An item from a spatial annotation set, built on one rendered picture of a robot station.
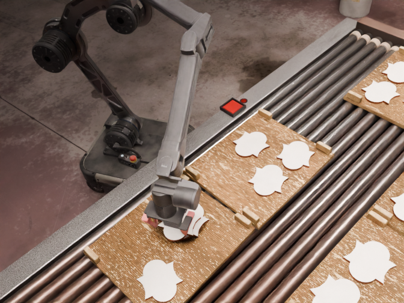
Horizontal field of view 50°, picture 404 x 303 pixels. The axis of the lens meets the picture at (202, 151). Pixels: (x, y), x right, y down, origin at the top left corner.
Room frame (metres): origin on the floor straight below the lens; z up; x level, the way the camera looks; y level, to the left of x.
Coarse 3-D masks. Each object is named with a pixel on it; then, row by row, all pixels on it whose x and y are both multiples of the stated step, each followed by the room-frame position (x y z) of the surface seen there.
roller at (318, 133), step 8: (344, 104) 1.25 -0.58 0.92; (352, 104) 1.25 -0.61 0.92; (336, 112) 1.21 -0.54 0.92; (344, 112) 1.21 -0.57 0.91; (328, 120) 1.17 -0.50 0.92; (336, 120) 1.17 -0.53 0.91; (320, 128) 1.13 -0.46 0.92; (328, 128) 1.14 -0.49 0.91; (312, 136) 1.09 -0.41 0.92; (320, 136) 1.10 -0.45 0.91
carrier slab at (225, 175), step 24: (264, 120) 1.19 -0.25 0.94; (216, 144) 1.10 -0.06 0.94; (288, 144) 1.05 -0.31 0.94; (312, 144) 1.04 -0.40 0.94; (216, 168) 0.98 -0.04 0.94; (240, 168) 0.97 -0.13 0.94; (312, 168) 0.93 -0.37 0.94; (216, 192) 0.88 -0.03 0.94; (240, 192) 0.86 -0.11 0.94; (288, 192) 0.84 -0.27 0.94; (264, 216) 0.76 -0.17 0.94
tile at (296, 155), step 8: (296, 144) 1.04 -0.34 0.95; (304, 144) 1.04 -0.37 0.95; (288, 152) 1.01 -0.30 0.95; (296, 152) 1.00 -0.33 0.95; (304, 152) 1.00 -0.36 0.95; (312, 152) 0.99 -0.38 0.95; (288, 160) 0.97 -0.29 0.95; (296, 160) 0.97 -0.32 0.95; (304, 160) 0.96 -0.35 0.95; (288, 168) 0.94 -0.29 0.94; (296, 168) 0.93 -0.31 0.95
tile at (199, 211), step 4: (200, 208) 0.80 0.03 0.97; (196, 212) 0.79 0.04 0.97; (200, 212) 0.78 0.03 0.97; (200, 216) 0.77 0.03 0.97; (200, 220) 0.76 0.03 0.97; (204, 220) 0.75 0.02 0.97; (208, 220) 0.75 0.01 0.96; (196, 224) 0.74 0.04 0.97; (200, 224) 0.74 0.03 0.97; (196, 228) 0.73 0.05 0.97; (200, 228) 0.73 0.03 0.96; (196, 232) 0.71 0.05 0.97; (188, 236) 0.70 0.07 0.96; (196, 236) 0.70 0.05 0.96
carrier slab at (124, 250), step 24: (216, 216) 0.78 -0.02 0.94; (96, 240) 0.75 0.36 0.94; (120, 240) 0.74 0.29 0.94; (144, 240) 0.72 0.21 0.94; (168, 240) 0.71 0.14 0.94; (192, 240) 0.70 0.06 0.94; (216, 240) 0.69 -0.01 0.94; (240, 240) 0.68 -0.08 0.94; (96, 264) 0.66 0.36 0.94; (120, 264) 0.65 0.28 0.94; (144, 264) 0.64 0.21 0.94; (192, 264) 0.63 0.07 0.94; (216, 264) 0.62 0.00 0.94; (120, 288) 0.58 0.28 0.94; (192, 288) 0.55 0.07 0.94
